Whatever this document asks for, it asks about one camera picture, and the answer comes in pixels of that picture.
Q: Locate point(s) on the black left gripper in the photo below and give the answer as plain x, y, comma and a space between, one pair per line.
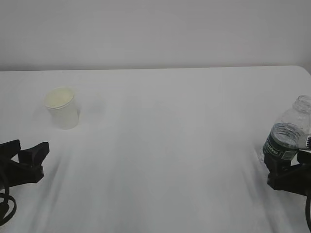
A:
29, 170

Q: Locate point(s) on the clear plastic water bottle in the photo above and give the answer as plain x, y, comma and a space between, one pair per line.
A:
289, 132

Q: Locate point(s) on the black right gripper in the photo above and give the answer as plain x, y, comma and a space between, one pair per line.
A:
290, 178

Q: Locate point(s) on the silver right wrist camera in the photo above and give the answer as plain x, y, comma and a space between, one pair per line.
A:
308, 141

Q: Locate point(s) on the white paper cup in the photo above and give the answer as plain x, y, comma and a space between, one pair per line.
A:
60, 103

